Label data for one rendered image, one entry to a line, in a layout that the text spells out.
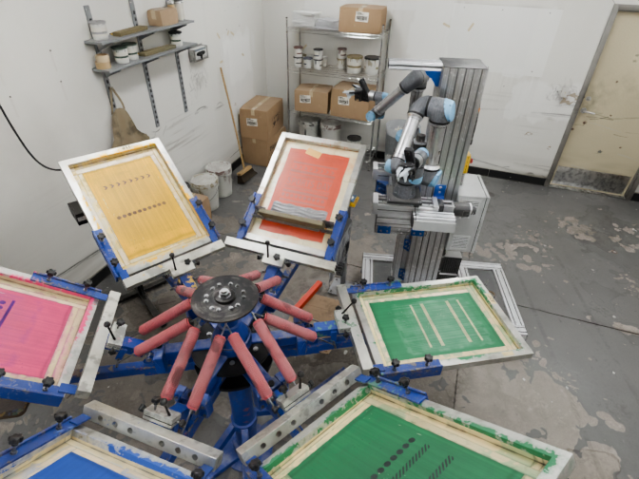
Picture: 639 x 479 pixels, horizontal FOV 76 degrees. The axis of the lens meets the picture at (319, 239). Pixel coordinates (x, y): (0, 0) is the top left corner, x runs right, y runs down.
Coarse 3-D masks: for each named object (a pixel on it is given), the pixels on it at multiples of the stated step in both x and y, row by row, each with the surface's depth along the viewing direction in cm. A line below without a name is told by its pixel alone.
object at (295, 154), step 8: (296, 152) 270; (304, 152) 269; (288, 160) 269; (296, 160) 268; (304, 160) 267; (312, 160) 266; (288, 168) 266; (280, 176) 265; (280, 184) 262; (280, 192) 260; (272, 200) 259; (280, 200) 258; (264, 224) 252; (272, 224) 252; (280, 224) 251; (272, 232) 250; (280, 232) 249; (288, 232) 248
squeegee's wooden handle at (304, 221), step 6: (264, 210) 244; (270, 210) 244; (264, 216) 248; (270, 216) 245; (276, 216) 242; (282, 216) 241; (288, 216) 240; (294, 216) 239; (294, 222) 243; (300, 222) 240; (306, 222) 237; (312, 222) 236; (318, 222) 235; (318, 228) 240; (324, 228) 241
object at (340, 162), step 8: (320, 160) 265; (328, 160) 264; (336, 160) 263; (344, 160) 262; (344, 168) 259; (336, 176) 258; (336, 184) 256; (336, 192) 253; (328, 200) 252; (336, 200) 251; (312, 208) 252; (320, 208) 251; (328, 208) 250; (328, 216) 248; (296, 232) 247; (304, 232) 246; (312, 232) 245; (320, 232) 244; (312, 240) 243; (320, 240) 242
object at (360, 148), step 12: (324, 144) 267; (336, 144) 263; (348, 144) 262; (360, 144) 260; (276, 156) 267; (360, 156) 257; (360, 168) 257; (264, 180) 261; (264, 192) 260; (348, 192) 248; (348, 204) 246; (252, 240) 248; (264, 240) 244; (276, 240) 243; (300, 252) 239; (312, 252) 236; (324, 252) 235
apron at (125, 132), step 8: (112, 88) 341; (112, 104) 343; (112, 112) 346; (120, 112) 353; (112, 120) 347; (120, 120) 356; (128, 120) 365; (112, 128) 349; (120, 128) 358; (128, 128) 365; (136, 128) 375; (120, 136) 358; (128, 136) 367; (136, 136) 377; (144, 136) 386; (120, 144) 359
